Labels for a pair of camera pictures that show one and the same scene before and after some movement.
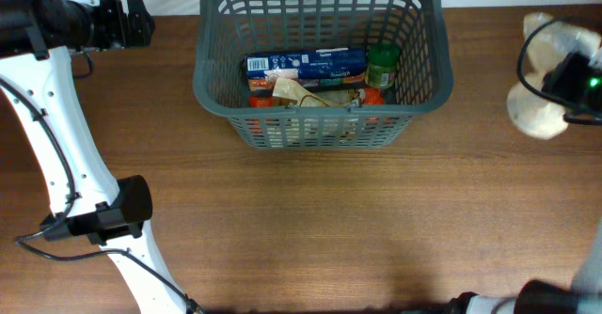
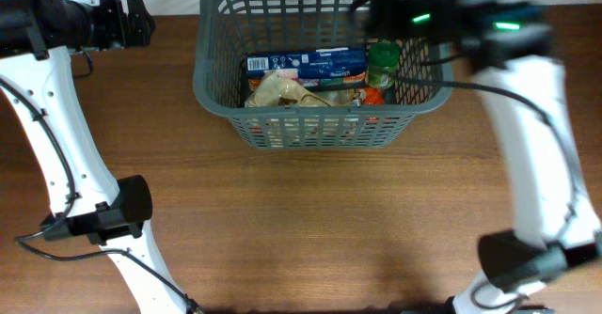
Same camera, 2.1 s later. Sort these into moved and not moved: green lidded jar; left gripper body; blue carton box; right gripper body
Moved: right gripper body
Not moved: left gripper body; blue carton box; green lidded jar
